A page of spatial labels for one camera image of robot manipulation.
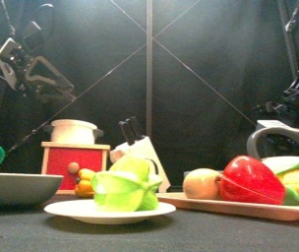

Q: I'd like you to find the black-handled toy knife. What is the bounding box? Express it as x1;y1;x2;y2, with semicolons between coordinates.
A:
126;115;145;141
117;120;136;146

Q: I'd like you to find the pink tray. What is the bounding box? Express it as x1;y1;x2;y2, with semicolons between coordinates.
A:
156;191;299;221

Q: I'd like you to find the rounded beige wooden piece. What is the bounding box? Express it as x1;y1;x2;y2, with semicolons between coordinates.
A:
109;149;128;164

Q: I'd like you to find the vertical metal frame pole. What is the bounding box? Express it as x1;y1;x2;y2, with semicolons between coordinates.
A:
145;0;154;138

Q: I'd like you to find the thin diagonal brace wire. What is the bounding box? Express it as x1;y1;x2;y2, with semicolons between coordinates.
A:
109;0;257;127
6;0;201;155

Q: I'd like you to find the beige toy onion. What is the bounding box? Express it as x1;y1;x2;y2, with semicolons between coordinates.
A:
183;167;223;201

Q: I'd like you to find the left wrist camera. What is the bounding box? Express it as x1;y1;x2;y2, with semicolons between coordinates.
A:
18;3;55;50

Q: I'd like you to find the red wooden drawer box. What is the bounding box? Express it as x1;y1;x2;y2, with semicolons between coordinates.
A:
39;141;112;196

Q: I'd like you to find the white plate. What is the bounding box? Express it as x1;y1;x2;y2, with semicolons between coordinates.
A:
42;199;177;225

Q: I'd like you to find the green toy lettuce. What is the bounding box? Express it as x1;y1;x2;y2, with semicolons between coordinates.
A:
90;155;164;213

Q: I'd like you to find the red toy bell pepper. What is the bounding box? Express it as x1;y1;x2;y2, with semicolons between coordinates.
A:
219;155;287;206

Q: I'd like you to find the white pot with grey handles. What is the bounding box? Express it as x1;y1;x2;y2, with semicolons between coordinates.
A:
42;118;106;146

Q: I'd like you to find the yellow toy bell pepper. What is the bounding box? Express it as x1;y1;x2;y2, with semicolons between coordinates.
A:
73;167;98;199

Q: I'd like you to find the white knife block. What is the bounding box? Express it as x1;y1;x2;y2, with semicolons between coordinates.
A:
109;135;172;193

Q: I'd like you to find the grey bowl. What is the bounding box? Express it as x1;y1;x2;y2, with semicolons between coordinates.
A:
0;172;65;208

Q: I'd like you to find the dark metal frame post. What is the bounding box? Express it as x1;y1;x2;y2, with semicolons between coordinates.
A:
275;0;299;80

